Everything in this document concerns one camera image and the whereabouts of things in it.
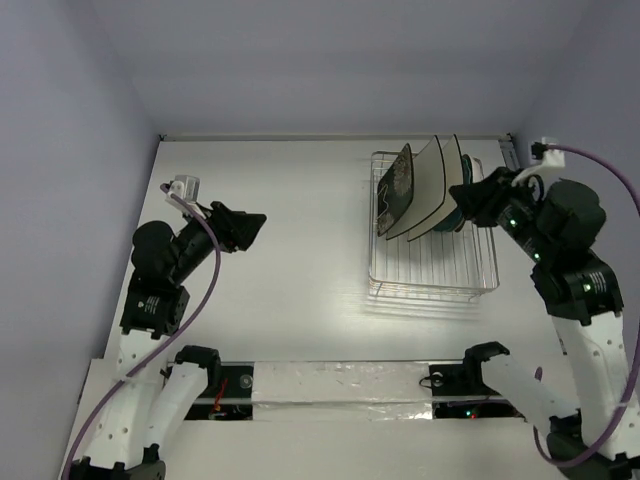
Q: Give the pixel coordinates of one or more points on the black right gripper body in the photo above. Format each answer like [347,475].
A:
[493,195]

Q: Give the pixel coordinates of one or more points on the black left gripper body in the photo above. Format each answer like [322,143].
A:
[223,233]

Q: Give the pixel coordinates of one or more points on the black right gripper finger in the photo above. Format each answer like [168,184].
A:
[498,178]
[469,199]

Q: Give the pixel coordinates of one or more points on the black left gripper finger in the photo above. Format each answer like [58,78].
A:
[219,208]
[248,226]

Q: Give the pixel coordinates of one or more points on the white petal pattern bowl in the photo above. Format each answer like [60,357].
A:
[472,172]

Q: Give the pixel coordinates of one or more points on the teal scalloped plate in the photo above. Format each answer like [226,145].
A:
[467,172]

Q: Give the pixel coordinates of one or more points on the white square plate black rim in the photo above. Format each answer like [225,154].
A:
[428,188]

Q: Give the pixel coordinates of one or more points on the black floral square plate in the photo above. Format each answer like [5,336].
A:
[395,191]

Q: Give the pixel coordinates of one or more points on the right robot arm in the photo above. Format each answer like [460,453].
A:
[596,437]

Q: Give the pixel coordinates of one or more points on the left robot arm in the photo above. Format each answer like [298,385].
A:
[127,434]

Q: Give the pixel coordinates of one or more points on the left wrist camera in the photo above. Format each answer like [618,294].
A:
[184,187]

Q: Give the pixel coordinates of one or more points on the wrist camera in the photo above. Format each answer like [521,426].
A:
[548,158]
[184,187]

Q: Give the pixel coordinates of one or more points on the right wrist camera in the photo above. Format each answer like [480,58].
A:
[548,158]

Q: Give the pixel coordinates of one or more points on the wire dish rack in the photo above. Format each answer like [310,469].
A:
[451,266]

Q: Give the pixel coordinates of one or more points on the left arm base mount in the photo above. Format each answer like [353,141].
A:
[229,399]

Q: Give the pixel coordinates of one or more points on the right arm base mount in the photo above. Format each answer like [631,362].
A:
[454,396]

